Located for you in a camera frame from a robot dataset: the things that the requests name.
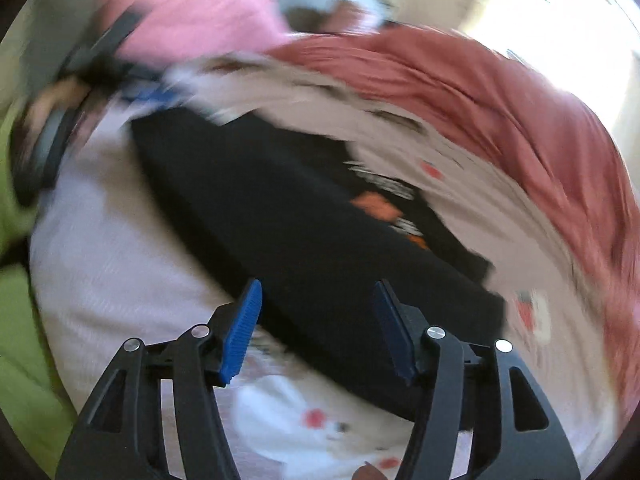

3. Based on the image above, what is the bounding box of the person's left hand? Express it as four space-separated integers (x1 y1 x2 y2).
22 80 95 122

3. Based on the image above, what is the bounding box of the beige printed bed cover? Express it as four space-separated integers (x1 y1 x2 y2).
165 55 621 466

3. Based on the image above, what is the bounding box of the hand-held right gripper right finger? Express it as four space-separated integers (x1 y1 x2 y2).
374 281 581 480

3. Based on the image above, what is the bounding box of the mauve floral pillow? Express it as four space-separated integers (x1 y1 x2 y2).
290 0 383 37

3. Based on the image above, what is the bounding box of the person's right hand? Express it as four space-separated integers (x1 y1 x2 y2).
354 461 388 480

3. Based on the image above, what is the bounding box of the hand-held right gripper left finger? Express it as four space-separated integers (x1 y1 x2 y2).
55 280 263 480

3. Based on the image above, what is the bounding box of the person's green clothing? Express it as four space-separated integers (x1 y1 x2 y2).
0 260 78 461

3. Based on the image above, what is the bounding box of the white printed bed sheet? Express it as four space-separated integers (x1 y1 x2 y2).
27 105 476 480

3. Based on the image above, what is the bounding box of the black long-sleeved shirt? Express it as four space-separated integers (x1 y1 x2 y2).
131 107 508 431

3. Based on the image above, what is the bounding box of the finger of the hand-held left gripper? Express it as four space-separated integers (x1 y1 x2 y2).
120 77 182 111

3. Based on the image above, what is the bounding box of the dusty red duvet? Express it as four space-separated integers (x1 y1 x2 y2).
270 25 636 411

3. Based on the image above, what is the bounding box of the pink quilted blanket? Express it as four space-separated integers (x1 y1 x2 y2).
97 0 296 71

